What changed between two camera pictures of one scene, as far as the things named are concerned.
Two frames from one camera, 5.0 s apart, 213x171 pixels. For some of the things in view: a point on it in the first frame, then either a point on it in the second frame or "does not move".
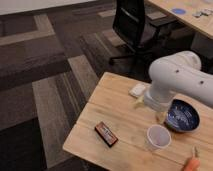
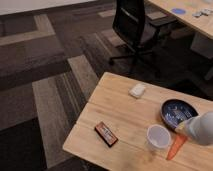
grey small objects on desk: (203, 12) does not move
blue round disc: (179, 11) does not move
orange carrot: (194, 163) → (176, 146)
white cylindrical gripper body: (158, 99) → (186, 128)
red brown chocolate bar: (106, 134) does not move
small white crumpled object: (137, 90) does not move
